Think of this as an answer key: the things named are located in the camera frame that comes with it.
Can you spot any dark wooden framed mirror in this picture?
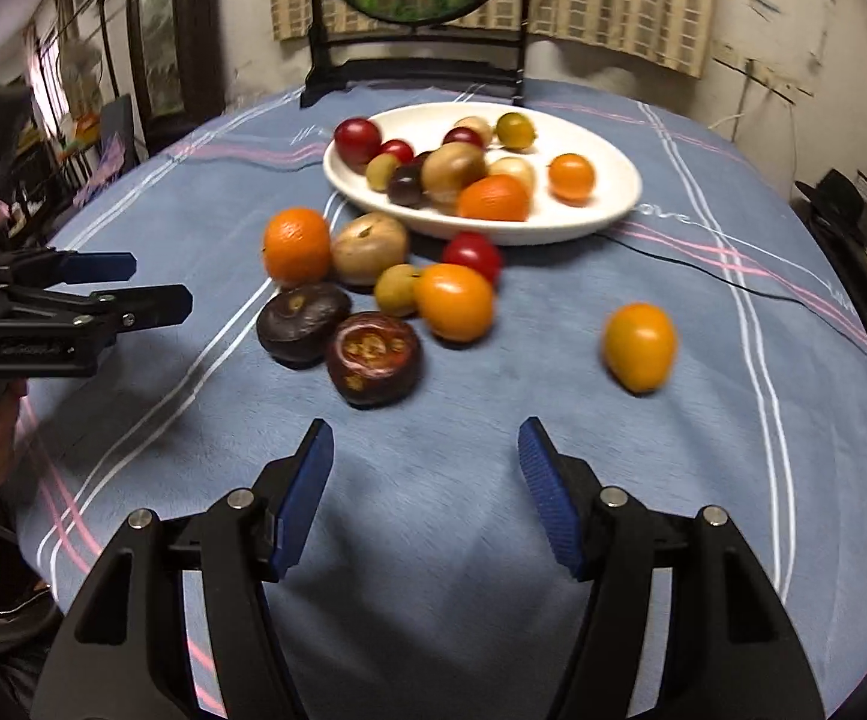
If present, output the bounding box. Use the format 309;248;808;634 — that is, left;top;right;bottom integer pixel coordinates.
127;0;225;154

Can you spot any blue striped tablecloth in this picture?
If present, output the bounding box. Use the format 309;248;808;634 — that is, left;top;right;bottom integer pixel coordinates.
10;83;867;718

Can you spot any olive fruit on plate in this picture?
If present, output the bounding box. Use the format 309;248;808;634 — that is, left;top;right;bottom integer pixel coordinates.
365;153;401;193

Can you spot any black framed round screen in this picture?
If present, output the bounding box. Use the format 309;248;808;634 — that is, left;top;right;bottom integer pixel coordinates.
300;0;531;109

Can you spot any small orange citrus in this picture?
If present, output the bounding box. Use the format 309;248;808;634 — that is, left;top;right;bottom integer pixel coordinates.
601;302;677;395

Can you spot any tan potato-like fruit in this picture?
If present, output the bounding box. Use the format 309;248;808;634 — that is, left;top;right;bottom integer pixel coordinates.
420;142;487;210

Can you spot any brown patterned mangosteen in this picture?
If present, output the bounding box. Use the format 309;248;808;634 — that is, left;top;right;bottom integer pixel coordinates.
326;312;424;408

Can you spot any large orange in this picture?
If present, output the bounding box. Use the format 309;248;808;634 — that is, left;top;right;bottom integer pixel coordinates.
261;206;332;288

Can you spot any small yellow-green fruit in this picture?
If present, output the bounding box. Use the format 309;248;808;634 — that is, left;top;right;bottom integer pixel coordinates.
373;263;420;319

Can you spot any large red apple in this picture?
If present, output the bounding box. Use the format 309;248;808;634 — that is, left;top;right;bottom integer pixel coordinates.
442;125;485;149

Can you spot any dark plum on plate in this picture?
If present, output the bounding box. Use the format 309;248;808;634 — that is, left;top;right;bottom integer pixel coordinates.
386;164;425;208

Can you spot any dark purple mangosteen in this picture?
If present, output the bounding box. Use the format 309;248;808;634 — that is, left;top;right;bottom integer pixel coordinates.
256;283;352;366

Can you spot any dark red plum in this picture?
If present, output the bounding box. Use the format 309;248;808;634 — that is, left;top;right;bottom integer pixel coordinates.
334;117;383;172

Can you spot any pale tan fruit on plate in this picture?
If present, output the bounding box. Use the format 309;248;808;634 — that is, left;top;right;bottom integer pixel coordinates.
487;156;536;197

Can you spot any large tan round fruit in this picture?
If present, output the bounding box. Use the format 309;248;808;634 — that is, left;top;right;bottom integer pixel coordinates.
331;211;410;286

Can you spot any greenish yellow citrus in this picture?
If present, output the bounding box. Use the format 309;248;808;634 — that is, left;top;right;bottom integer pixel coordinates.
495;112;536;151

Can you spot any white oval plate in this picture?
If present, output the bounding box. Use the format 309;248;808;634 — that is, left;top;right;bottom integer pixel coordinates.
323;103;643;245

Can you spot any orange kumquat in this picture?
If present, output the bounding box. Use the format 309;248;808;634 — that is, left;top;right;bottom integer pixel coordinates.
415;263;495;343

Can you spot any small orange on plate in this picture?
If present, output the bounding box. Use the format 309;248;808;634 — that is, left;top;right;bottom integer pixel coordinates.
547;153;596;206

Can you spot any small red fruit on plate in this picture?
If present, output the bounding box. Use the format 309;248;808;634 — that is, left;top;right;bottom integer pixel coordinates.
381;138;415;164

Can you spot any mandarin on plate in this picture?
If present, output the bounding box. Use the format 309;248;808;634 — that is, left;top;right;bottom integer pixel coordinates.
456;174;532;223

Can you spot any small yellow-brown fruit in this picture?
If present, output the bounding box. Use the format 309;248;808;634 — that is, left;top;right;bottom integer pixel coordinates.
454;115;493;148

